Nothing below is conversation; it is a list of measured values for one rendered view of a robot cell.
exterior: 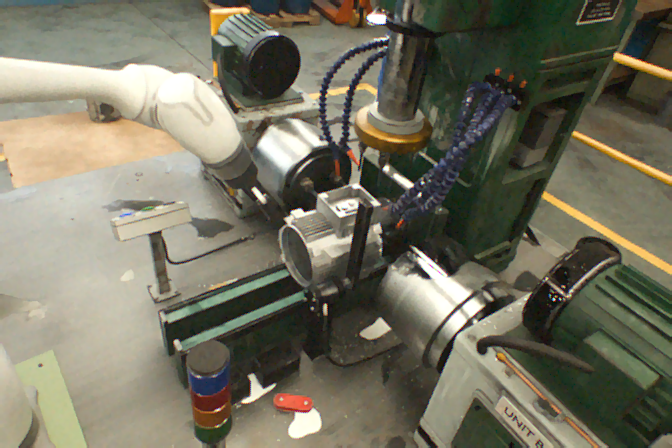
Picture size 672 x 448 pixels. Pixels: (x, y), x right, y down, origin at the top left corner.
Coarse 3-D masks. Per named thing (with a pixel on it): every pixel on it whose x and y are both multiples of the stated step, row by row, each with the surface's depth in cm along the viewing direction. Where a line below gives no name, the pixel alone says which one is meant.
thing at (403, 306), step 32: (416, 256) 101; (448, 256) 100; (384, 288) 103; (416, 288) 98; (448, 288) 95; (480, 288) 94; (384, 320) 108; (416, 320) 97; (448, 320) 93; (480, 320) 96; (416, 352) 100; (448, 352) 96
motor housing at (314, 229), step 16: (304, 224) 112; (320, 224) 113; (288, 240) 123; (304, 240) 111; (320, 240) 112; (336, 240) 114; (288, 256) 124; (304, 256) 126; (320, 256) 111; (368, 256) 118; (304, 272) 123; (320, 272) 111; (336, 272) 114; (304, 288) 120
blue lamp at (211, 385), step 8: (224, 368) 69; (192, 376) 68; (216, 376) 68; (224, 376) 70; (192, 384) 70; (200, 384) 68; (208, 384) 68; (216, 384) 69; (224, 384) 71; (200, 392) 70; (208, 392) 70; (216, 392) 70
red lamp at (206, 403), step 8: (192, 392) 71; (224, 392) 72; (192, 400) 73; (200, 400) 71; (208, 400) 71; (216, 400) 72; (224, 400) 73; (200, 408) 73; (208, 408) 72; (216, 408) 73
